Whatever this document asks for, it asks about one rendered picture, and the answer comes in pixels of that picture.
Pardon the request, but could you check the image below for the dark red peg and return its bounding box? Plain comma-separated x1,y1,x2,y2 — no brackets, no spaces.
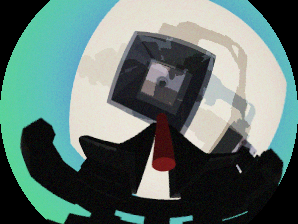
152,113,176,172

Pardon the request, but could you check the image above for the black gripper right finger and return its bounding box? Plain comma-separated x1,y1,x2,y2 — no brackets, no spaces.
168,125,243,198

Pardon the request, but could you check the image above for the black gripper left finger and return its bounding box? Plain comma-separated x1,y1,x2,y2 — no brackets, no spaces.
78,123,157,194

